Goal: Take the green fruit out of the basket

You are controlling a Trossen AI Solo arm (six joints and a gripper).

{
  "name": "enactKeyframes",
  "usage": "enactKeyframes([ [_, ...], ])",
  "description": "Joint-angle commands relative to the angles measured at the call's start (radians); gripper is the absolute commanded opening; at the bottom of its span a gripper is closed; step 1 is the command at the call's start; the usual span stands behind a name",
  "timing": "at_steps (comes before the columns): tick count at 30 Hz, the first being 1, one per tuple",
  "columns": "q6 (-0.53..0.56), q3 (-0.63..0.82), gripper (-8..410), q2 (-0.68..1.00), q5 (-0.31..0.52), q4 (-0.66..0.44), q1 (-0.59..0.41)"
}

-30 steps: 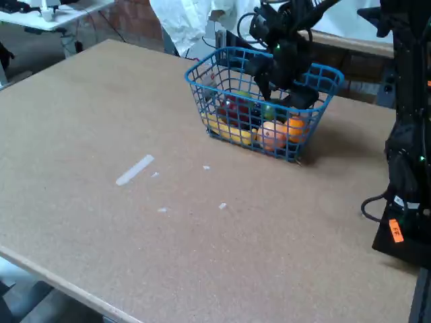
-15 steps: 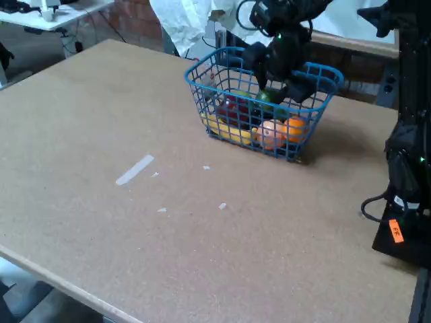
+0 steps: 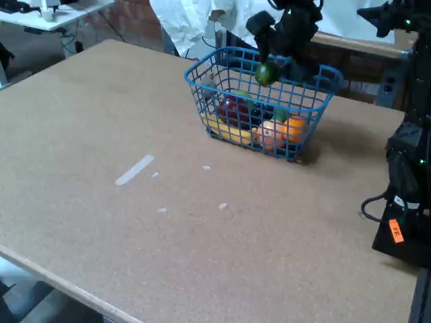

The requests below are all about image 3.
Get orange toy fruit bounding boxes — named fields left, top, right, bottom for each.
left=285, top=116, right=309, bottom=144

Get white red basket tag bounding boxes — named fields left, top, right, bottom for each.
left=201, top=72, right=218, bottom=89

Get white object on desk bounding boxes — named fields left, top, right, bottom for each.
left=39, top=0, right=68, bottom=23

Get black metal frame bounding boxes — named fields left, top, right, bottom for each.
left=407, top=267, right=431, bottom=323

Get red toy pomegranate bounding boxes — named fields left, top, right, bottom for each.
left=218, top=95, right=252, bottom=128

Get blue wire basket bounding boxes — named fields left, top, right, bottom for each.
left=184, top=46, right=344, bottom=164

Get wooden workbench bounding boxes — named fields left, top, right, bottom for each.
left=312, top=32, right=422, bottom=110

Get round green toy fruit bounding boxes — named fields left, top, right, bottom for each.
left=255, top=62, right=280, bottom=87

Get yellow toy banana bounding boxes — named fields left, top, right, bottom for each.
left=201, top=112, right=253, bottom=146

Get pale peach toy fruit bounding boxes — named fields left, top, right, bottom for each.
left=255, top=120, right=287, bottom=151

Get black toy grapes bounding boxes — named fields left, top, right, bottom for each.
left=248, top=100, right=273, bottom=131

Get long white tape strip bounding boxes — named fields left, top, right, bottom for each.
left=115, top=154, right=155, bottom=186

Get black base power cable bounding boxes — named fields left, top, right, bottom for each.
left=360, top=191, right=391, bottom=223

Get white desk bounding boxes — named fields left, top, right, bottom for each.
left=0, top=0, right=115, bottom=33

